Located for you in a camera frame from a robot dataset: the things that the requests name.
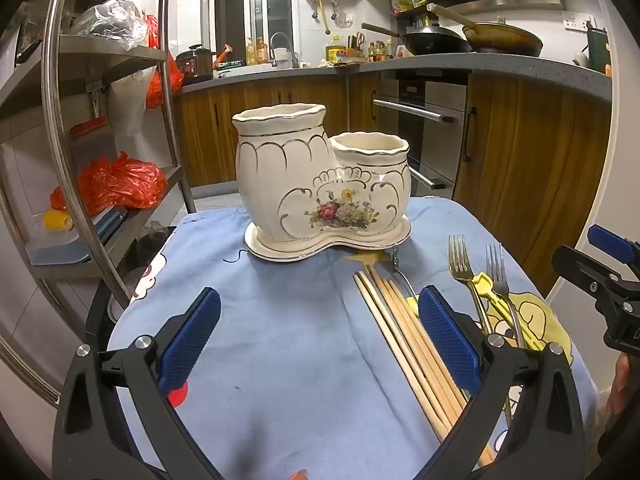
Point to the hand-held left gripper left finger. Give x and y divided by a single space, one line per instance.
192 332

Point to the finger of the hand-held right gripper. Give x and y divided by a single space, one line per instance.
610 242
592 275

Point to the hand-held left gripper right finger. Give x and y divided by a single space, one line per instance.
447 332

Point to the yellow green plastic spoon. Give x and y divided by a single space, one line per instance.
412 306
492 295

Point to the bundle of wooden chopsticks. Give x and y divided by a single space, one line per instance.
395 320

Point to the gold metal fork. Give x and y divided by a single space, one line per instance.
462 265

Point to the silver metal fork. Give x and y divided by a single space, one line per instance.
496 272

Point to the cream floral ceramic utensil holder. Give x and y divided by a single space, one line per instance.
280 180

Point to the person's right hand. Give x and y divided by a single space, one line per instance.
621 385

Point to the thin metal utensil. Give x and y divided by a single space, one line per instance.
407 286

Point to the blue cartoon printed tablecloth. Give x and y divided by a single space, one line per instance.
280 320

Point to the wooden kitchen cabinets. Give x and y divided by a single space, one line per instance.
540 170

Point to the bulky red plastic bag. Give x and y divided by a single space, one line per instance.
122 180

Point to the yellow plastic item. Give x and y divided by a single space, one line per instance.
57 220

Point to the dark green container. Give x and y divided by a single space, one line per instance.
598 50

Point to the stainless built-in oven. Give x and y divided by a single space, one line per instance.
435 110

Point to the red lidded plastic box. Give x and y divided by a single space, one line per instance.
90 132

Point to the white plastic bag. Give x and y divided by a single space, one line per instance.
127 105

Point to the hanging red plastic bag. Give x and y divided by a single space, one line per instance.
162 77

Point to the dark red rice cooker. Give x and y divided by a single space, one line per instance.
194 65

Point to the black wok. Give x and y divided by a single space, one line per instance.
432 40

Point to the amber glass bottles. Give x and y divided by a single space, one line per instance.
256 51

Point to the row of small seasoning bottles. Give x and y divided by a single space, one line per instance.
380 50

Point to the steel shelf rack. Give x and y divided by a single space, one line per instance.
107 52

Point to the yellow cooking oil bottle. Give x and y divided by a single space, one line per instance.
336 52

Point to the chrome kitchen faucet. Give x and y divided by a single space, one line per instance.
282 42

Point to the clear crumpled plastic bag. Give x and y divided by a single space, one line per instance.
112 22

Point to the white wall outlet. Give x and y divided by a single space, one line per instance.
580 21

